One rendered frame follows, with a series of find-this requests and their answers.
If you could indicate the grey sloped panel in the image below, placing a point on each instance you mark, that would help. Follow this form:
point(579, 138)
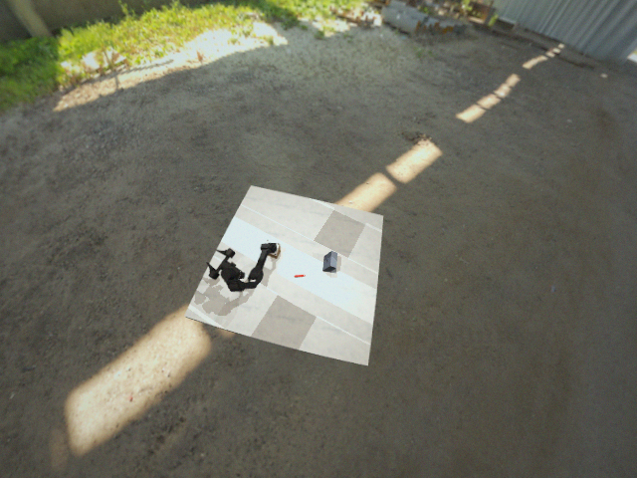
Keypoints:
point(329, 262)

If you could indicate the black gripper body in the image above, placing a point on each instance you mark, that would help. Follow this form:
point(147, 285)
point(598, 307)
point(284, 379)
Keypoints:
point(225, 264)

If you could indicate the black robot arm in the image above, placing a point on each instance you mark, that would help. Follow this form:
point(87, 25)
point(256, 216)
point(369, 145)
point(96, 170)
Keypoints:
point(232, 275)

